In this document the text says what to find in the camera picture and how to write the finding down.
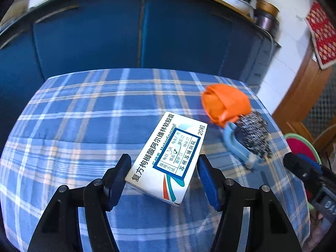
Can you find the brown round pot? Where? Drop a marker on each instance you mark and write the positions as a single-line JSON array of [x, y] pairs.
[[267, 6]]

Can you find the blue kitchen cabinet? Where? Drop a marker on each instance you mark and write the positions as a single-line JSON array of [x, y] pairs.
[[92, 36]]

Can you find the orange plastic bag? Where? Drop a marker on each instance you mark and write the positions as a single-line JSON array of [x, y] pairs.
[[223, 102]]

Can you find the wooden door frame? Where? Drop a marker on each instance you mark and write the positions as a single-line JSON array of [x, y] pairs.
[[299, 92]]

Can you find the grey drawer unit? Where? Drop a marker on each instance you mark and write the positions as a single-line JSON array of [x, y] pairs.
[[260, 60]]

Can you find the white enamel bowl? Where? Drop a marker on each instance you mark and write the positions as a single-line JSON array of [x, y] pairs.
[[236, 4]]

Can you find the textured metal door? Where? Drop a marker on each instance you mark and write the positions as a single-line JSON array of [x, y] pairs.
[[324, 105]]

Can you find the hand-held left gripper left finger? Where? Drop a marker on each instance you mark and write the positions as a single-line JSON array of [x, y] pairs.
[[118, 186]]

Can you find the white medicine box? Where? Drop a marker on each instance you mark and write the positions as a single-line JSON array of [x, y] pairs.
[[170, 157]]

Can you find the beige bowl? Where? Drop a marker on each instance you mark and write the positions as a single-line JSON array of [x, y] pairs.
[[21, 5]]

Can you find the red patterned cloth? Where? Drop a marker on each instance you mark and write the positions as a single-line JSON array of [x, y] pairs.
[[323, 36]]

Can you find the blue plaid tablecloth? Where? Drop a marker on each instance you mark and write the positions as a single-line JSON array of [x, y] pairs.
[[65, 123]]

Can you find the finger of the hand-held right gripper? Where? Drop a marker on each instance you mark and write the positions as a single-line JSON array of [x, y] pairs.
[[296, 162]]

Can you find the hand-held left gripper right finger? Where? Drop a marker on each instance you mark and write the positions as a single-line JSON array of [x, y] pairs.
[[207, 182]]

